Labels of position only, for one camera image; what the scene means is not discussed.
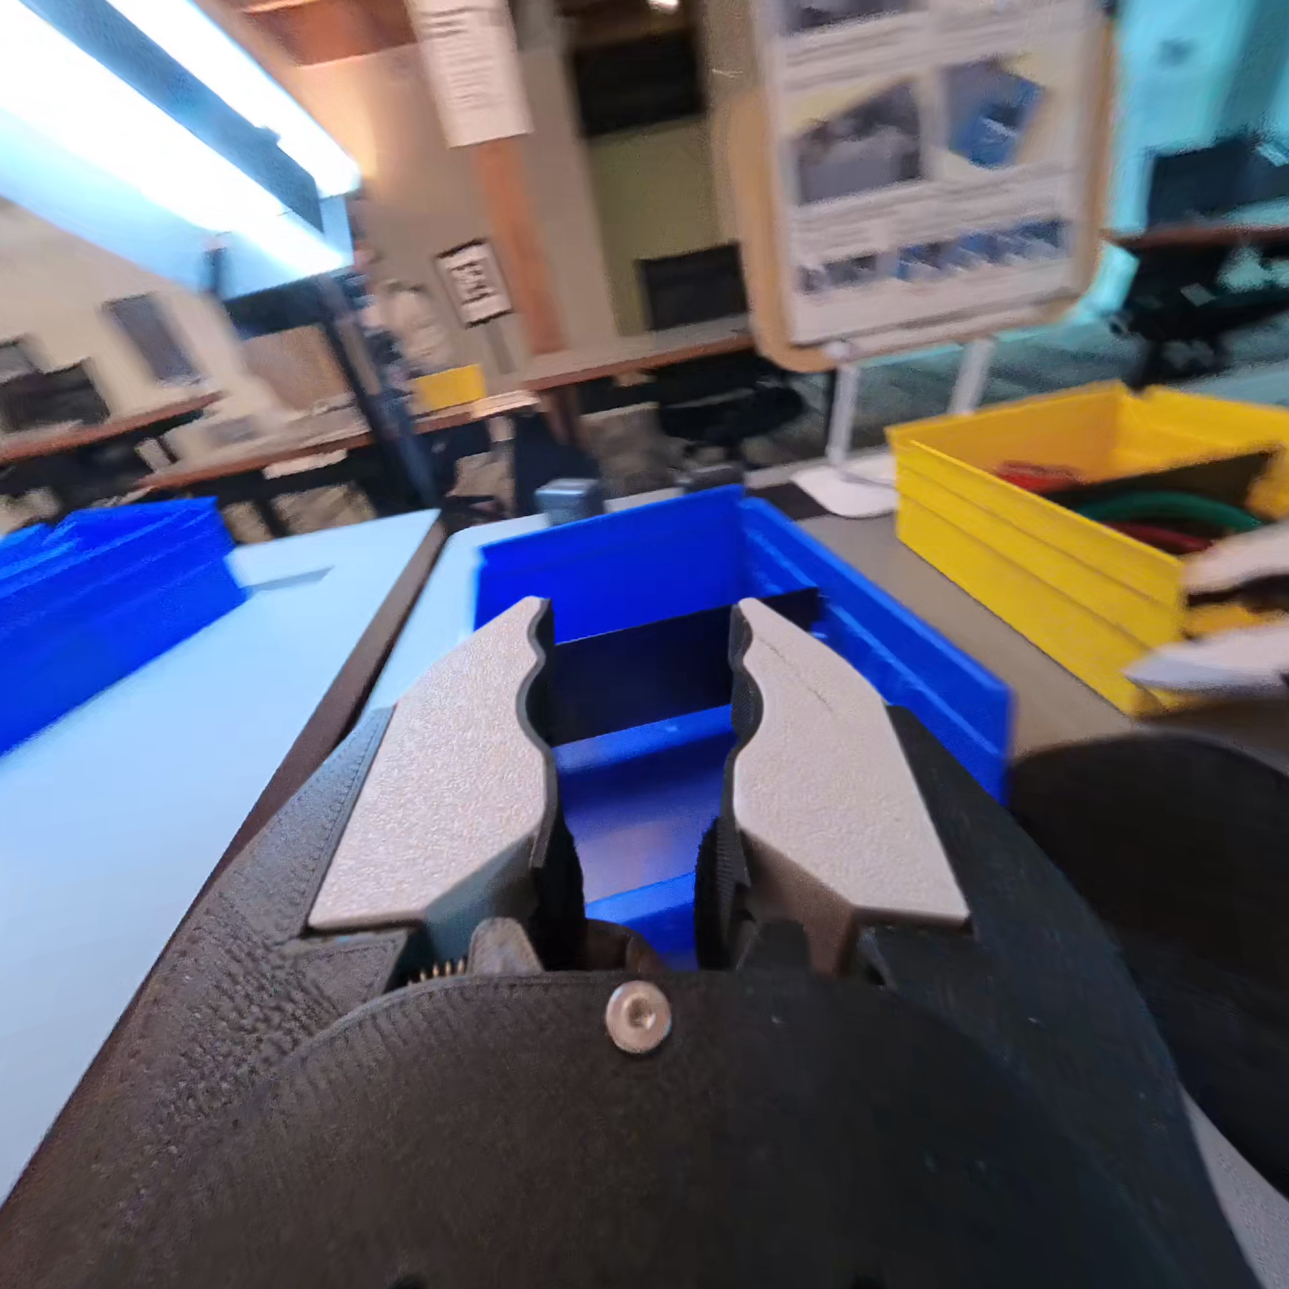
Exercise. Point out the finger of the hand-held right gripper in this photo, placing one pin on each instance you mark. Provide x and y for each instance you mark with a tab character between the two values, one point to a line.
1219	665
1239	564

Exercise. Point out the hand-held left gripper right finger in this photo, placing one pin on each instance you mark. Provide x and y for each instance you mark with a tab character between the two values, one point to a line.
835	786

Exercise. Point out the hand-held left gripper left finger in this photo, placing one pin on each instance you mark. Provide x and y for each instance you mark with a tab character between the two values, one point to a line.
444	766

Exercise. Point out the yellow plastic bin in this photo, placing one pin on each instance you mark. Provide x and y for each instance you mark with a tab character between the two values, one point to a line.
1007	524
449	389

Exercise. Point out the blue plastic bin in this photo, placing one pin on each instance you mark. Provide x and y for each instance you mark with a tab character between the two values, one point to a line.
705	544
100	605

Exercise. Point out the black bin divider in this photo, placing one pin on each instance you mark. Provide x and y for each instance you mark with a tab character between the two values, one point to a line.
645	665

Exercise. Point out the black quilted wrist pad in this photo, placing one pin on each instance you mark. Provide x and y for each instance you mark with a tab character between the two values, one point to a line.
1158	906

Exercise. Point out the wooden top office table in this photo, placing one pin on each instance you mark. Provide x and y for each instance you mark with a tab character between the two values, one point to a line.
605	363
1199	238

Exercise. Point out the small tag sign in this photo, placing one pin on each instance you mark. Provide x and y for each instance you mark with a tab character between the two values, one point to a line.
473	283

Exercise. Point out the instruction board on white stand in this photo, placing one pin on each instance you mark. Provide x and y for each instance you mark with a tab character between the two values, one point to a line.
927	182

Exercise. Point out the white paper sheet on pillar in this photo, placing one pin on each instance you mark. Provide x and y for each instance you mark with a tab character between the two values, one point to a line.
469	71

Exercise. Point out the light panel on stand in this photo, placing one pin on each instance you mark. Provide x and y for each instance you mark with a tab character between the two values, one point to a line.
151	131

